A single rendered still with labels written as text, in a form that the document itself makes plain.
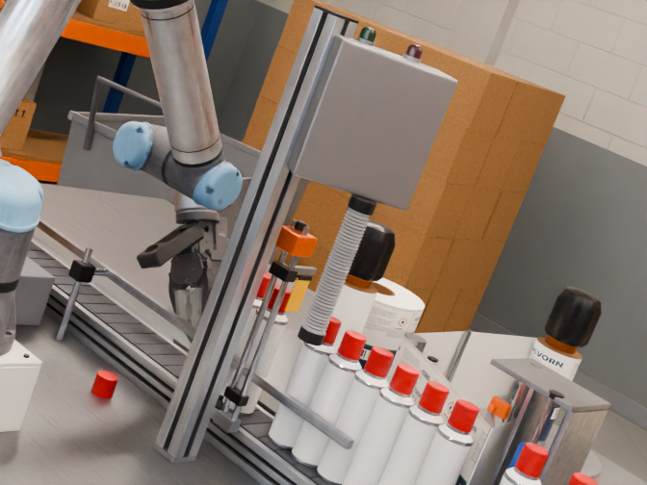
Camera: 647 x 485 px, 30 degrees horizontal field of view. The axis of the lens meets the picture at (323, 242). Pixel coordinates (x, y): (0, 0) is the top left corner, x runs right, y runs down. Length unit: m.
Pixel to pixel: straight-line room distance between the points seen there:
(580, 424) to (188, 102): 0.70
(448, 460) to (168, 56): 0.67
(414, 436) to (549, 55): 5.14
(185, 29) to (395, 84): 0.30
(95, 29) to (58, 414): 4.44
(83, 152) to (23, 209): 2.65
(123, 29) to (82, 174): 2.11
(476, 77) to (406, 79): 3.55
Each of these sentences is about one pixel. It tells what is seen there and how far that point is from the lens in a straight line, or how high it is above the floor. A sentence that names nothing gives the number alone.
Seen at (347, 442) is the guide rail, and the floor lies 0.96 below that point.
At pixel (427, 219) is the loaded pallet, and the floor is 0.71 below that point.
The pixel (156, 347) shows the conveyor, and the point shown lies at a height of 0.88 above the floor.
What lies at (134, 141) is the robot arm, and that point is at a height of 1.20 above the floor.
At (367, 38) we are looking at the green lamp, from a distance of 1.64.
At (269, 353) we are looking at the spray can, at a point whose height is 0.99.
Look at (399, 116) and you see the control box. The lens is 1.61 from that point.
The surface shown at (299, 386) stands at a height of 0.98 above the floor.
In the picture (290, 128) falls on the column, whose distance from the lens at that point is 1.62.
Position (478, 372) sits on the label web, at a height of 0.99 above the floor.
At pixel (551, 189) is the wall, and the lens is 6.55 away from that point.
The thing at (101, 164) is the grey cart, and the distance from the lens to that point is 4.19.
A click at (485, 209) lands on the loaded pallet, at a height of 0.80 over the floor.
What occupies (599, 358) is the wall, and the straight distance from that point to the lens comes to 6.39.
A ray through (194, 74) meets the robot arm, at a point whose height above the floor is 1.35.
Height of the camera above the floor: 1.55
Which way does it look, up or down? 12 degrees down
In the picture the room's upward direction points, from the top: 21 degrees clockwise
